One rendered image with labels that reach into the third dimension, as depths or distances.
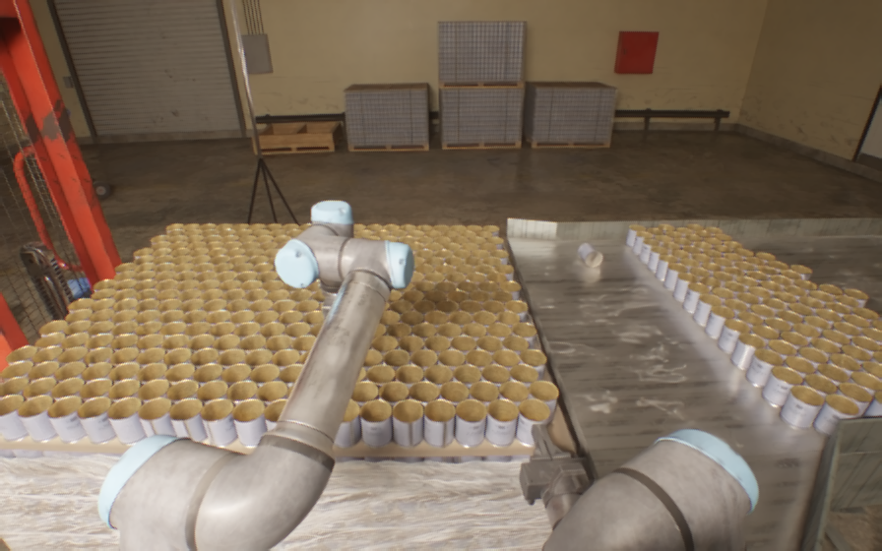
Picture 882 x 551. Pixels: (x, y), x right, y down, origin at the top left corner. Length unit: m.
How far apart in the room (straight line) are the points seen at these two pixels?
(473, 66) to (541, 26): 2.30
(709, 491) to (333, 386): 0.44
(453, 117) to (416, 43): 2.10
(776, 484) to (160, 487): 1.11
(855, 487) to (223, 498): 1.46
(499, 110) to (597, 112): 1.72
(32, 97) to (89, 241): 0.53
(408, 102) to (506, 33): 1.94
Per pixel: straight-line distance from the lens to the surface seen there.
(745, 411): 1.35
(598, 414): 1.19
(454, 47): 8.14
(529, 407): 1.08
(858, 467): 1.53
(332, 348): 0.62
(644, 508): 0.53
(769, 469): 1.23
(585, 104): 8.63
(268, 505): 0.56
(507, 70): 8.24
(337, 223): 0.83
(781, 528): 1.14
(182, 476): 0.60
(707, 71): 11.40
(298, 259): 0.74
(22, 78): 2.06
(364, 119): 8.28
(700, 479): 0.58
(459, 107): 8.24
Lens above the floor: 1.90
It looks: 29 degrees down
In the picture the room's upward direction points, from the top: 1 degrees counter-clockwise
